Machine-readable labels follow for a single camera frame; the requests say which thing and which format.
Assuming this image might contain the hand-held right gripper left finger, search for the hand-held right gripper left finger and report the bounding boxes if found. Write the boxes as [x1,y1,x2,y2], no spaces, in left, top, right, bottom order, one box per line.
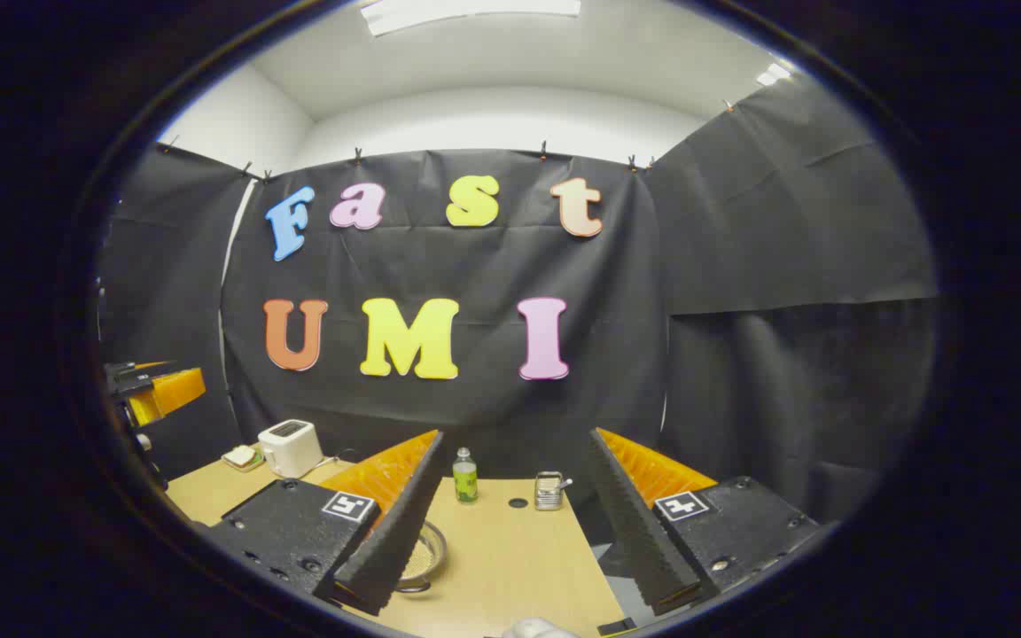
[205,430,445,617]

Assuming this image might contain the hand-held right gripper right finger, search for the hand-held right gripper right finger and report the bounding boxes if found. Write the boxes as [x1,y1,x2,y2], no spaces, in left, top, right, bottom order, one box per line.
[588,427,822,617]

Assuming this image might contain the stainless steel pot black handle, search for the stainless steel pot black handle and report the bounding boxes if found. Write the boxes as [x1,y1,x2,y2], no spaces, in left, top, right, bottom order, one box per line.
[394,521,448,595]

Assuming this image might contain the green label drink bottle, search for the green label drink bottle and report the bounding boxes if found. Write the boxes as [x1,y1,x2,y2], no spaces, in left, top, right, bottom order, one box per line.
[453,447,479,504]

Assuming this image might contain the white toaster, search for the white toaster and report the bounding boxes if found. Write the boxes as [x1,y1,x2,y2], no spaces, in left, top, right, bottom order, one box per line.
[258,419,325,479]

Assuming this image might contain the pale rounded object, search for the pale rounded object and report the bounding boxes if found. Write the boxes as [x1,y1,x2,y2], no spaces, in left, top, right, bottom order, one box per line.
[502,618,579,638]

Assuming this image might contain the row of backdrop clips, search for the row of backdrop clips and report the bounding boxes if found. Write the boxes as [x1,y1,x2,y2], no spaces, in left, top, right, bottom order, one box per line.
[160,99,737,178]

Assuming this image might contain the long ceiling light panel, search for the long ceiling light panel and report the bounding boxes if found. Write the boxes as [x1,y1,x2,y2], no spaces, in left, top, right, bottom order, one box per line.
[360,0,582,36]

